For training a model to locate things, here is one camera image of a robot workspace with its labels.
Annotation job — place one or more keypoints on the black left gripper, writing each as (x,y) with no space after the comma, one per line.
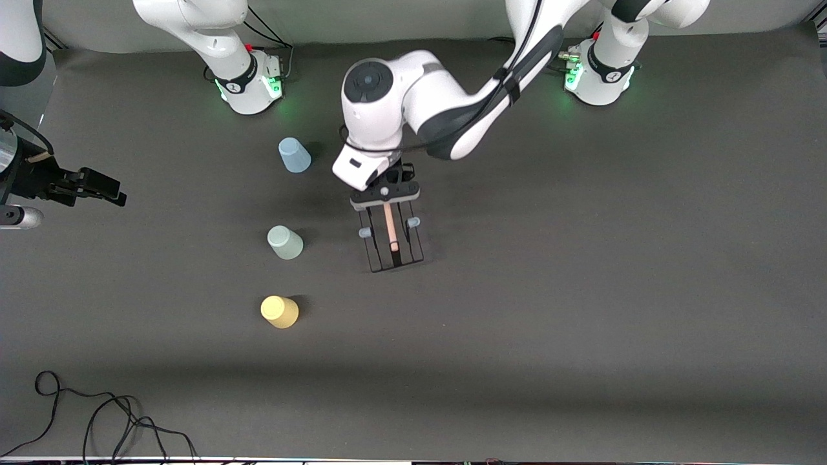
(395,174)

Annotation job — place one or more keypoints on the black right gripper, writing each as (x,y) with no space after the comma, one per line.
(32,177)

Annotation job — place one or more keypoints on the mint green plastic cup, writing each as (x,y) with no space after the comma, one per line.
(285,243)

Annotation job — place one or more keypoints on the yellow plastic cup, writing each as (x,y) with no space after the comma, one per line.
(279,312)

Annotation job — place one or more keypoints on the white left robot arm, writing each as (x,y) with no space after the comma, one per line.
(439,97)

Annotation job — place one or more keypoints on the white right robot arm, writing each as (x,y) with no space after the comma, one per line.
(242,77)

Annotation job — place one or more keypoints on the light blue plastic cup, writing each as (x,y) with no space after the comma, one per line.
(294,156)

